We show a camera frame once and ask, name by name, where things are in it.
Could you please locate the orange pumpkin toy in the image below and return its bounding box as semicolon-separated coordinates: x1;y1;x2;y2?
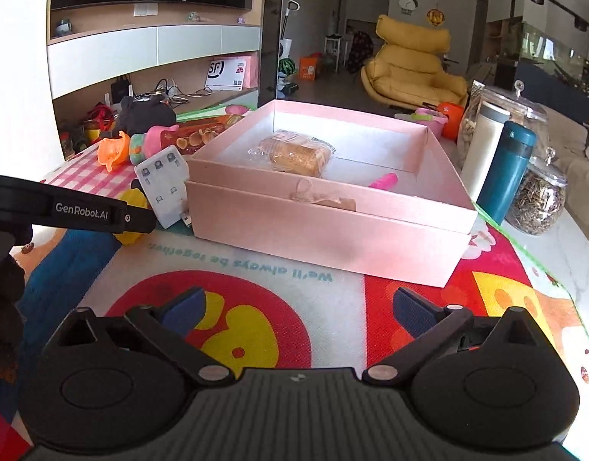
97;131;130;172

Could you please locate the yellow corn toy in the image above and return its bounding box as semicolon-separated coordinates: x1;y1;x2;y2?
114;188;155;247

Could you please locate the black plush toy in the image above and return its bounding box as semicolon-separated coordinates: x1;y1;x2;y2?
113;95;177;136

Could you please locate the red snack bag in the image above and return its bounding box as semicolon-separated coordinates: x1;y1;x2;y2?
160;114;243;155

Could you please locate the packaged waffle biscuit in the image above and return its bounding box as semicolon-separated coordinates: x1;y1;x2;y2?
248;130;335;178

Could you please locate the pink and teal toy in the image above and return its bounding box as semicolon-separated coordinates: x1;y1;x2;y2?
129;124;179;166

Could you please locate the pink cardboard box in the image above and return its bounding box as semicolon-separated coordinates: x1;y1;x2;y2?
186;100;477;287

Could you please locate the pink plastic stick toy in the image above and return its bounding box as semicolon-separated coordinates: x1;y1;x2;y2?
369;173;399;191

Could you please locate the white battery charger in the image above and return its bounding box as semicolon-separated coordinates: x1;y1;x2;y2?
135;146;189;229

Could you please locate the black router box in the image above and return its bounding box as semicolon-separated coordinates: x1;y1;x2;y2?
110;75;131;104

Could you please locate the small glass seed jar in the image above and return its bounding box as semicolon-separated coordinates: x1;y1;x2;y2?
505;147;568;236

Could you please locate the pink toy bucket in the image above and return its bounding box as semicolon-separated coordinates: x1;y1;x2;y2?
394;107;449;138

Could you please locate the teal thermos bottle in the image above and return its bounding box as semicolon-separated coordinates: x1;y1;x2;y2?
477;121;536;224

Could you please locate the orange plastic container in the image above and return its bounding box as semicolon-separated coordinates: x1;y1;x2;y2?
436;102;464;142

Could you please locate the white thermos bottle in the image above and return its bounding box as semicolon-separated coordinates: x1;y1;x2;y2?
461;101;510;202

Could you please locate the large glass nut jar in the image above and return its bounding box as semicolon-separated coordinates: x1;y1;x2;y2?
455;79;550;169

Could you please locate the white SF envelope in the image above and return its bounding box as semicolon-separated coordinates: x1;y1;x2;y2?
205;56;248;92

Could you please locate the yellow lounge chair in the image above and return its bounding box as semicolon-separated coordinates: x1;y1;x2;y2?
360;15;468;109

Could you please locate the glass fish tank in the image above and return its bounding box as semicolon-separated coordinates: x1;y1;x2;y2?
496;20;589;124

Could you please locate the orange bag on floor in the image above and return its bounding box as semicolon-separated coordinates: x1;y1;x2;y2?
299;53;322;81

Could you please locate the wooden wall shelf unit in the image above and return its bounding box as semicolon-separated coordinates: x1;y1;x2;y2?
46;0;268;159

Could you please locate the panda wall clock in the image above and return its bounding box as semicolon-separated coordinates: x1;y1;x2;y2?
399;0;419;15

